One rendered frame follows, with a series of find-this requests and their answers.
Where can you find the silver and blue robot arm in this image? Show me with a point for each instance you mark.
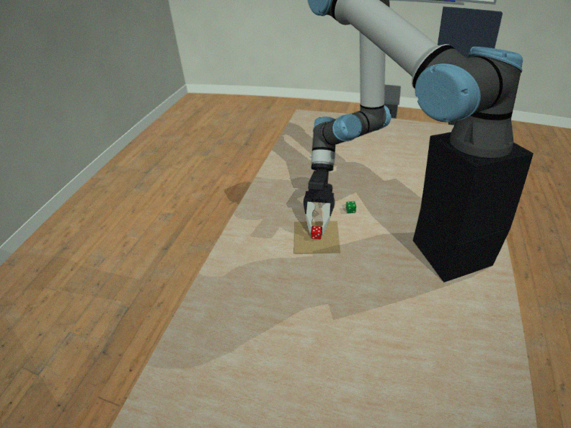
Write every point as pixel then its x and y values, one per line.
pixel 449 86

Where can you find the red die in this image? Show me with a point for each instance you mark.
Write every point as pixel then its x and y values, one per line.
pixel 316 232

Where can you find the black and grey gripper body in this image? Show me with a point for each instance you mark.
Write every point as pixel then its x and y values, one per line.
pixel 318 195

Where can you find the tan flat mat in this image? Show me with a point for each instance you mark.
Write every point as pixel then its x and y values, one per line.
pixel 304 244

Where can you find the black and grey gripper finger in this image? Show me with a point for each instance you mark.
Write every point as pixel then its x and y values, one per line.
pixel 309 208
pixel 327 209

